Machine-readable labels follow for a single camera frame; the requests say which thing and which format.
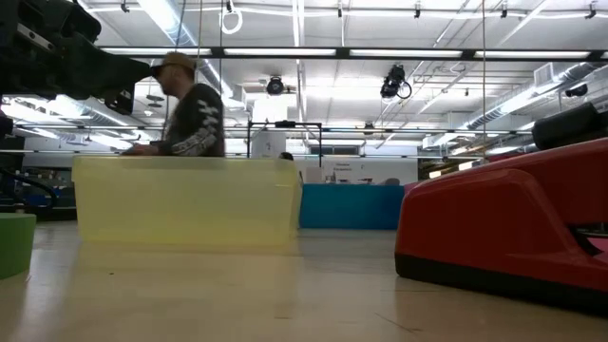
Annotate white hanging ring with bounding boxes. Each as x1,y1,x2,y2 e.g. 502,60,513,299
218,8,244,36

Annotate black overhead camera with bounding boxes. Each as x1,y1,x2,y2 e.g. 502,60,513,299
379,64,413,101

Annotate green tape roll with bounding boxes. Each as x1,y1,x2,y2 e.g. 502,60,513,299
0,212,38,280

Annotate thin hanging cable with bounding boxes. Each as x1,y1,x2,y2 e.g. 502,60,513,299
481,0,487,161

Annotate red stapler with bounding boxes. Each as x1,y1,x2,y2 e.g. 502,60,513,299
393,137,608,314

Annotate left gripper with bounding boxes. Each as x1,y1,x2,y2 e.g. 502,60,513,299
61,35,153,115

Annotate yellow plastic bin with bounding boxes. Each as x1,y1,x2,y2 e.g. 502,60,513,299
71,155,303,246

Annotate blue plastic bin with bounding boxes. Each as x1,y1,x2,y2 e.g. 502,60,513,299
298,183,406,232

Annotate black frame beam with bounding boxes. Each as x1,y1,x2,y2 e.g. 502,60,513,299
97,46,608,61

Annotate black ceiling lamp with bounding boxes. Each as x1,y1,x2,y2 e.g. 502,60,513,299
265,75,286,97

